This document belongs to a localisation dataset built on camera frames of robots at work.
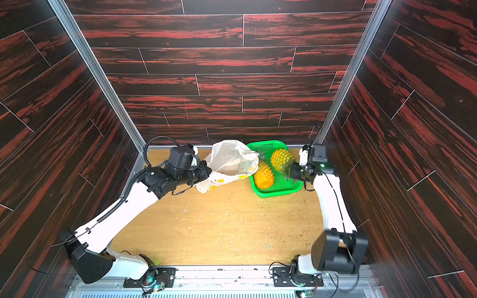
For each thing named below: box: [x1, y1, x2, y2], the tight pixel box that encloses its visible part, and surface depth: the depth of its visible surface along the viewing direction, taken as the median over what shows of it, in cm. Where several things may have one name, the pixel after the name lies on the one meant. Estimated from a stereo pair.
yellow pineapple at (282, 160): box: [270, 148, 296, 181], surface depth 90 cm
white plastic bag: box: [195, 139, 260, 194], surface depth 86 cm
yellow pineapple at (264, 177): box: [253, 149, 276, 190], surface depth 96 cm
